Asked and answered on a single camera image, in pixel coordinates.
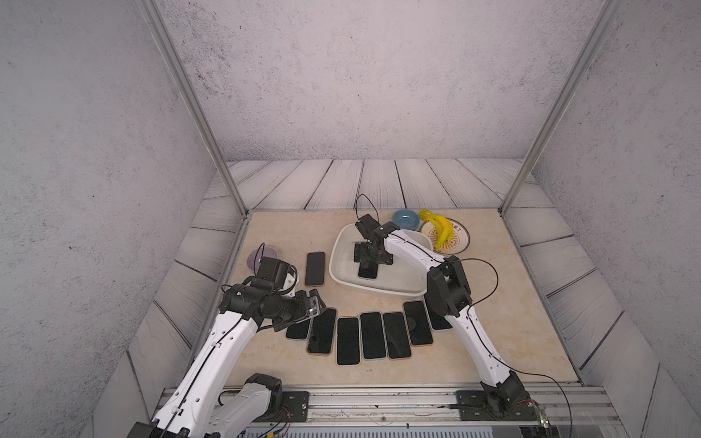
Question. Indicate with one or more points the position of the lilac ceramic bowl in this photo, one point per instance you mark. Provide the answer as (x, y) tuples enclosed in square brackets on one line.
[(254, 257)]

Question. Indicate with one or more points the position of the black phone lilac case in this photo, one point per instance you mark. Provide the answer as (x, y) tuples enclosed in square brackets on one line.
[(299, 331)]

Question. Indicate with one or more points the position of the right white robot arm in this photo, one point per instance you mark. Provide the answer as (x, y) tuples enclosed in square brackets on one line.
[(448, 294)]

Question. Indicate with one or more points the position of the black phone pink edge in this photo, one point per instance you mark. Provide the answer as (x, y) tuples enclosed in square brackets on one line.
[(437, 322)]

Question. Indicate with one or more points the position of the aluminium frame post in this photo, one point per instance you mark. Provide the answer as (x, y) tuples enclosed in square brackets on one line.
[(163, 40), (593, 43)]

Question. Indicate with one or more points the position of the round patterned plate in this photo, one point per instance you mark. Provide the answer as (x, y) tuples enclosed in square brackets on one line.
[(459, 242)]

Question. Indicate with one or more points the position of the blue ceramic bowl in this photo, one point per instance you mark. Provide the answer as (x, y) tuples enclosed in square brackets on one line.
[(407, 219)]

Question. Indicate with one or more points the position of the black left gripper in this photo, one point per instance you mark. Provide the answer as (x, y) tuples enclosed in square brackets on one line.
[(305, 310)]

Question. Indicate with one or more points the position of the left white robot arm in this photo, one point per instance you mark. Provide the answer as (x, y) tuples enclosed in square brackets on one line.
[(192, 410)]

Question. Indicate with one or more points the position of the right aluminium frame post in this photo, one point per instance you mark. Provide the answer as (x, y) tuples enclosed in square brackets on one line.
[(593, 43)]

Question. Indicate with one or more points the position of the black phone cream case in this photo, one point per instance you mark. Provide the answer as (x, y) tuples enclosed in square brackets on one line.
[(348, 342)]

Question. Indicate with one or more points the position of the left aluminium frame post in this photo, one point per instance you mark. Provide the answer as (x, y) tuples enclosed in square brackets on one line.
[(163, 40)]

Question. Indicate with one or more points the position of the black phone mint case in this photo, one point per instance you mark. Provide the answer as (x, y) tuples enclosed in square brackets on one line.
[(368, 270)]

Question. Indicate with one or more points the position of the black phone pink case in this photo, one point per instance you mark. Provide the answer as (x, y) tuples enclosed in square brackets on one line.
[(396, 335)]

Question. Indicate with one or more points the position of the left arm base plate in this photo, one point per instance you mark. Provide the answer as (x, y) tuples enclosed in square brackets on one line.
[(286, 407)]

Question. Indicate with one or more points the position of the yellow banana toy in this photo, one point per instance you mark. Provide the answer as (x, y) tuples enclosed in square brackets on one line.
[(443, 227)]

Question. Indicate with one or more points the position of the cracked phone pink case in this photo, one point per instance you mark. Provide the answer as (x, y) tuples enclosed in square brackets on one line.
[(322, 333)]

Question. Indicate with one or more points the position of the black phone green case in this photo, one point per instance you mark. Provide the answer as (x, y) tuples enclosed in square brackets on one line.
[(372, 336)]

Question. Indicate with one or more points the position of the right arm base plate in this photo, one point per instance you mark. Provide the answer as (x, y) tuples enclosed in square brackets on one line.
[(487, 406)]

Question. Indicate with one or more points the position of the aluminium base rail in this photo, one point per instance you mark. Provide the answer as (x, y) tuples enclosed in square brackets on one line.
[(566, 410)]

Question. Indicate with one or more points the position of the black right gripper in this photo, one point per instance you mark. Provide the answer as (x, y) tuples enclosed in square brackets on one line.
[(360, 247)]

